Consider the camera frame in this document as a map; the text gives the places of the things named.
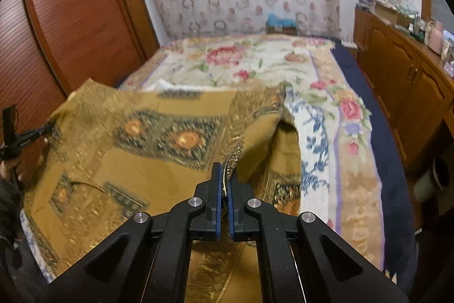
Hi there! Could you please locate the pink bottle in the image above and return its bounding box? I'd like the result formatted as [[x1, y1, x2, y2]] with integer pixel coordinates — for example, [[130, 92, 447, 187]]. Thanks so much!
[[428, 21, 444, 51]]

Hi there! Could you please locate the golden brown patterned garment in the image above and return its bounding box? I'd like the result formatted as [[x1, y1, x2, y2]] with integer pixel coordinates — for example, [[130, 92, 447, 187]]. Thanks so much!
[[19, 78, 304, 303]]

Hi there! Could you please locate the light blue cloth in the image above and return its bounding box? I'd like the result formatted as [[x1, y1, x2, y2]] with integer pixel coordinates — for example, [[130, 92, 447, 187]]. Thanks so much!
[[267, 14, 295, 27]]

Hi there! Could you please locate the red-brown louvered wardrobe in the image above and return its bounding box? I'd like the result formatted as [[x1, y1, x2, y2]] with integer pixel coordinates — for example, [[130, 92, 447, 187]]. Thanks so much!
[[0, 0, 160, 183]]

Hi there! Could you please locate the navy bed sheet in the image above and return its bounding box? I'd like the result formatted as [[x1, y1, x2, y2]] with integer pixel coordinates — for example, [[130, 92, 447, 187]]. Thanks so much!
[[330, 40, 419, 279]]

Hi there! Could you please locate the wooden sideboard cabinet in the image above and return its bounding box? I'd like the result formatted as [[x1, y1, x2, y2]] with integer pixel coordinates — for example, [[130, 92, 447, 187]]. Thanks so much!
[[353, 5, 454, 169]]

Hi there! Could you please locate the open cardboard box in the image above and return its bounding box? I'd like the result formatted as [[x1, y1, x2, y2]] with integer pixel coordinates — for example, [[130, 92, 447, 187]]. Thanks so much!
[[374, 1, 400, 23]]

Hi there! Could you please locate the person's left hand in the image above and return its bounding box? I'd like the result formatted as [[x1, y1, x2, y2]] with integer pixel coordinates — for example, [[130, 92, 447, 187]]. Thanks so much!
[[0, 161, 25, 183]]

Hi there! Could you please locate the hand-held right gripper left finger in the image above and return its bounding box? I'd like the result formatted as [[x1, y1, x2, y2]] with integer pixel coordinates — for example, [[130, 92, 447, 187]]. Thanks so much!
[[35, 162, 223, 303]]

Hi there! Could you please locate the trash bin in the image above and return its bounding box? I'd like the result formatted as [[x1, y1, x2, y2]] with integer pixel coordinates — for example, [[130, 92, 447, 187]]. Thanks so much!
[[413, 157, 451, 204]]

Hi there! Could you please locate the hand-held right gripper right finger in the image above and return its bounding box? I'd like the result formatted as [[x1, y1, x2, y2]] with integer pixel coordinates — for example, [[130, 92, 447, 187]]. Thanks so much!
[[227, 179, 410, 303]]

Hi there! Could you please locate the pink floral blanket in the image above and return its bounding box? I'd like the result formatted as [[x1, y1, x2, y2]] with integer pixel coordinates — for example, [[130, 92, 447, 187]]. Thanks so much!
[[119, 33, 385, 275]]

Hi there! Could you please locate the blue floral white quilt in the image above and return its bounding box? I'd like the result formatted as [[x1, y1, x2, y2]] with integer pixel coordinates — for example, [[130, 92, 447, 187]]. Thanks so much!
[[19, 79, 343, 277]]

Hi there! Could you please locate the small cardboard box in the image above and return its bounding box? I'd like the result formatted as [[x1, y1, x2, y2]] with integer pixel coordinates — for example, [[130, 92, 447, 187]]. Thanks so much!
[[265, 24, 297, 36]]

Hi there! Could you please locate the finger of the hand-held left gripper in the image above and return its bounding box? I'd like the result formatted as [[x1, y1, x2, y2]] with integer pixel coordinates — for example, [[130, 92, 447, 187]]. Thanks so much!
[[15, 124, 55, 149]]

